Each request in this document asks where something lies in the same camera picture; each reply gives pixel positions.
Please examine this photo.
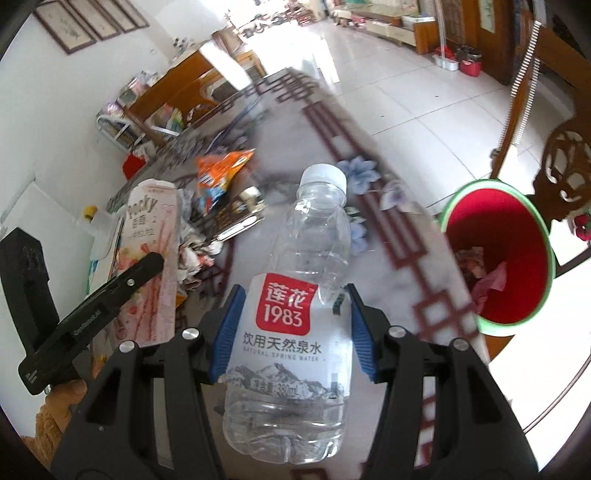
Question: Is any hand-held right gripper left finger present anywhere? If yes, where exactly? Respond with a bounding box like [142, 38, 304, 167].
[51, 284, 247, 480]

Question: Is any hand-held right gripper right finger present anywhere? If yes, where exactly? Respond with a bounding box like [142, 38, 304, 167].
[342, 282, 541, 480]

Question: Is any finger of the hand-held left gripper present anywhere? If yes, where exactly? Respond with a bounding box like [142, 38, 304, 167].
[104, 252, 165, 312]

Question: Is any pink biscuit stick box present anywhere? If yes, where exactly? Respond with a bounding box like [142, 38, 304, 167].
[113, 181, 184, 348]

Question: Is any clear plastic water bottle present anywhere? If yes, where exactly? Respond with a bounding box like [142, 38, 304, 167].
[222, 164, 354, 464]

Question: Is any orange snack bag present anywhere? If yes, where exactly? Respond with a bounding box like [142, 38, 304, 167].
[195, 150, 256, 214]

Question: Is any red bin with green rim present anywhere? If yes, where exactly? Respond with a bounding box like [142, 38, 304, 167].
[438, 179, 556, 337]

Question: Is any small red box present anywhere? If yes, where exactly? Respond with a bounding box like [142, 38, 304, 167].
[122, 153, 147, 180]

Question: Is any dark foil wrapper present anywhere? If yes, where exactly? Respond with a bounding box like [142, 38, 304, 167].
[215, 185, 267, 241]

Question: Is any pink wrapper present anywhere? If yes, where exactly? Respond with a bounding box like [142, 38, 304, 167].
[470, 262, 509, 306]

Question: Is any white metal rack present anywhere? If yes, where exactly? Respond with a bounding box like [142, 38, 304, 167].
[96, 113, 145, 151]

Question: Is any wooden desk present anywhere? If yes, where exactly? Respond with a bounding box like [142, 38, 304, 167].
[124, 46, 267, 145]

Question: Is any carved wooden chair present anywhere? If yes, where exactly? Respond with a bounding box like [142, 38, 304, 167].
[489, 14, 591, 287]

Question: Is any low wooden cabinet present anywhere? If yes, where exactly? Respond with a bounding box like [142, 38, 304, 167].
[365, 14, 445, 56]

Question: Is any framed wall picture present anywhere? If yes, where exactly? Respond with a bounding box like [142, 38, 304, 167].
[95, 0, 139, 33]
[67, 0, 124, 40]
[117, 0, 151, 28]
[34, 1, 98, 55]

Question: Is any white beaded cord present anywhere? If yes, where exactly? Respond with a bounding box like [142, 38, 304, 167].
[500, 23, 542, 145]

